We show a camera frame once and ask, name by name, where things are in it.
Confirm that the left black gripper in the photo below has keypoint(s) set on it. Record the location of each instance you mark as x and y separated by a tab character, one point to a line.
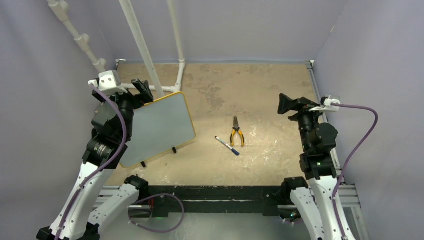
144	93

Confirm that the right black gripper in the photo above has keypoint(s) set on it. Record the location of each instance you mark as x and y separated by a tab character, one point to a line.
286	103

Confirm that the yellow framed whiteboard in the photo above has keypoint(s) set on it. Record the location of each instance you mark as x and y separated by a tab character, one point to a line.
159	127

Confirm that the blue whiteboard marker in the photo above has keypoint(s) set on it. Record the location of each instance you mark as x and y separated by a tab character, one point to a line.
235	152

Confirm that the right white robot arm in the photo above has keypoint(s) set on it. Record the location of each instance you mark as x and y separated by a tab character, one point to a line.
315	195

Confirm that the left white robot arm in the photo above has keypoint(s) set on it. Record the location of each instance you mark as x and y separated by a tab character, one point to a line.
112	129

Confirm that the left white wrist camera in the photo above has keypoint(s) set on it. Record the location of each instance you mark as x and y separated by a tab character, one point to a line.
109	83

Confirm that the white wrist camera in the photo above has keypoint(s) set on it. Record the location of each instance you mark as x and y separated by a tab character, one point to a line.
328	104
109	83

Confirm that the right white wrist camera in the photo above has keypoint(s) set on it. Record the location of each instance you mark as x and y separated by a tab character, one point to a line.
328	104

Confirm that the yellow handled pliers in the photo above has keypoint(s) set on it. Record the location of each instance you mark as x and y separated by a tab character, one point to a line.
236	130

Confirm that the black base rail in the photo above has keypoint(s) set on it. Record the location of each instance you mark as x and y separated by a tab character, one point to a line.
264	200

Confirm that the aluminium frame rail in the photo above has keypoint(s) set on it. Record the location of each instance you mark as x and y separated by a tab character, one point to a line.
348	193

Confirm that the white pvc pipe frame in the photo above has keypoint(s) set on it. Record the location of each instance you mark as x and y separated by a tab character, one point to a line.
60	9

